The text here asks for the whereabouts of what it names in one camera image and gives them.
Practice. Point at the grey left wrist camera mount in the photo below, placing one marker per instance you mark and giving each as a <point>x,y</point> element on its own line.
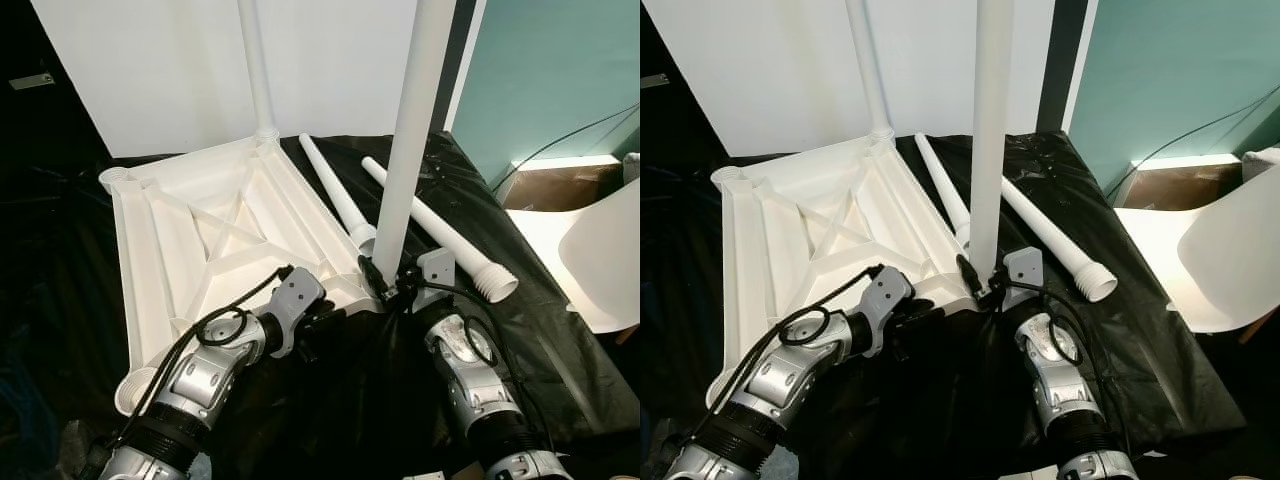
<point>885,298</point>
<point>295,298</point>

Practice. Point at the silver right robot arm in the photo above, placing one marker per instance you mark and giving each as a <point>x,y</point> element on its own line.
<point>475,380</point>
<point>1060,380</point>

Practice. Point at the dark grey post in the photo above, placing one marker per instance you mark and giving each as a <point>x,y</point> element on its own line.
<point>458,60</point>
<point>1062,60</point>

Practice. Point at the small grey wall label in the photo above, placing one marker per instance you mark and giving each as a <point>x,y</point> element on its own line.
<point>32,81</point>
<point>655,80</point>

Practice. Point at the white plastic shell chair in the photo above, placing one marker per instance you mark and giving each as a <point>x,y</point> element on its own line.
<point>590,260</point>
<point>1220,260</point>

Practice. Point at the white plastic children table top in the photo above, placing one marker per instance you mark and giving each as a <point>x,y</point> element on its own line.
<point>170,240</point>
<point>770,240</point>

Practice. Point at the light grey cushion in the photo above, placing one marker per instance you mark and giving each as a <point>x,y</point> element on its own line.
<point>632,165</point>
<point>1262,162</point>

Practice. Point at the brown cardboard box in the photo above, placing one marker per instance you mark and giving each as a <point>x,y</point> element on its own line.
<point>560,188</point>

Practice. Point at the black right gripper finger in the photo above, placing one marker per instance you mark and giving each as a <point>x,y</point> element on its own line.
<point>970,277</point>
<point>375,280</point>

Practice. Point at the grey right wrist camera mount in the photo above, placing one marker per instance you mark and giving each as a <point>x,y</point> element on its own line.
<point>1022,272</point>
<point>435,272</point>

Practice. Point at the black plastic sheet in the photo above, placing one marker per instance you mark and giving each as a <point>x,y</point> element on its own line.
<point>580,370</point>
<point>1170,370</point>

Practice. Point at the large white board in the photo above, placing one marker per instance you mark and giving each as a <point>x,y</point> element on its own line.
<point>760,70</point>
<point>150,70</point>

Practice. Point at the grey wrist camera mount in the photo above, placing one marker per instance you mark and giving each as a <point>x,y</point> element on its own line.
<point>435,272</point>
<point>885,298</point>
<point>1022,272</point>
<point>295,298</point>

